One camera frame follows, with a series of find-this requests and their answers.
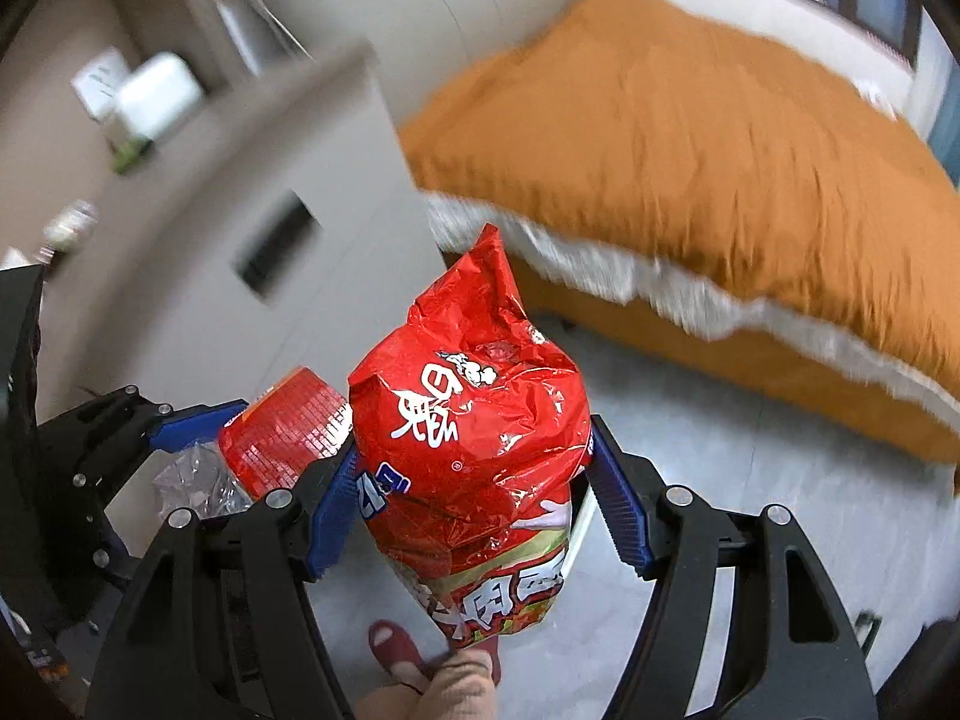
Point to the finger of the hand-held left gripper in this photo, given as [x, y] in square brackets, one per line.
[105, 551]
[196, 424]

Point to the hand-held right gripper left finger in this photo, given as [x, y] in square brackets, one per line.
[332, 514]

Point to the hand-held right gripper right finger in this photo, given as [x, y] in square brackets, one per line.
[619, 504]

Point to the clear plastic wrapper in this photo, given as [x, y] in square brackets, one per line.
[196, 481]

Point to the red grid-pattern packet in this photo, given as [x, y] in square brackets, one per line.
[289, 424]

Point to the large red snack bag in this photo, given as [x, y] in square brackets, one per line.
[469, 427]

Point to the dark red slipper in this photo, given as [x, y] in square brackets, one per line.
[397, 652]

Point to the white cabinet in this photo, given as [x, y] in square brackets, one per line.
[225, 240]

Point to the person's foot in red slipper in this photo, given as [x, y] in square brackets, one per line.
[427, 694]

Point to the small bottle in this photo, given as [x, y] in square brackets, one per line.
[69, 226]

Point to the white fluffy blanket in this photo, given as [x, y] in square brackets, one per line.
[675, 277]

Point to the small green item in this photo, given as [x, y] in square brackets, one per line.
[129, 156]

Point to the white box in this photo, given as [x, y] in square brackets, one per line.
[159, 96]

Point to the bed with orange cover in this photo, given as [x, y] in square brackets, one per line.
[675, 165]

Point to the white paper card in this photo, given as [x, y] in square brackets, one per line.
[97, 82]

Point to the white wardrobe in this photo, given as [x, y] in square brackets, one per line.
[487, 7]

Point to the orange bed frame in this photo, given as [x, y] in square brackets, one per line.
[750, 382]

